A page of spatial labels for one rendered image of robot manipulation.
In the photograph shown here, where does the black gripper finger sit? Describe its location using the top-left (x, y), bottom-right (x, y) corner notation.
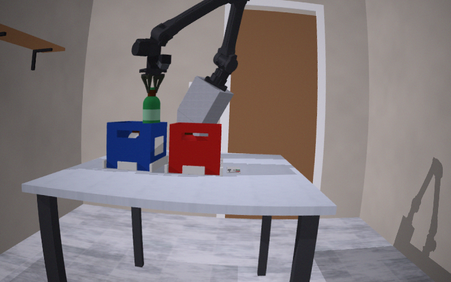
top-left (141, 75), bottom-right (153, 93)
top-left (153, 75), bottom-right (164, 93)

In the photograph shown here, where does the red bottle with pink label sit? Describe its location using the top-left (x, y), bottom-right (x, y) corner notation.
top-left (181, 133), bottom-right (197, 141)

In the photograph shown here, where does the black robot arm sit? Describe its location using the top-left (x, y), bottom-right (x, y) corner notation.
top-left (132, 0), bottom-right (250, 91)

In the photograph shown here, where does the blue plastic crate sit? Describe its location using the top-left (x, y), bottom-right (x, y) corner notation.
top-left (106, 121), bottom-right (167, 172)

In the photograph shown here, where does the white bottle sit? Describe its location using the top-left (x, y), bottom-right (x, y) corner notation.
top-left (128, 131), bottom-right (139, 138)

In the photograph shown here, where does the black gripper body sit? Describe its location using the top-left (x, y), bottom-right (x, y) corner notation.
top-left (139, 68), bottom-right (167, 76)

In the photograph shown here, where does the red plastic crate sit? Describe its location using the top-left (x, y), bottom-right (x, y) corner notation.
top-left (169, 122), bottom-right (221, 175)

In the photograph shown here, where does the white paper strip with printed marks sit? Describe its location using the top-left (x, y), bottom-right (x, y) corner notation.
top-left (227, 166), bottom-right (241, 173)

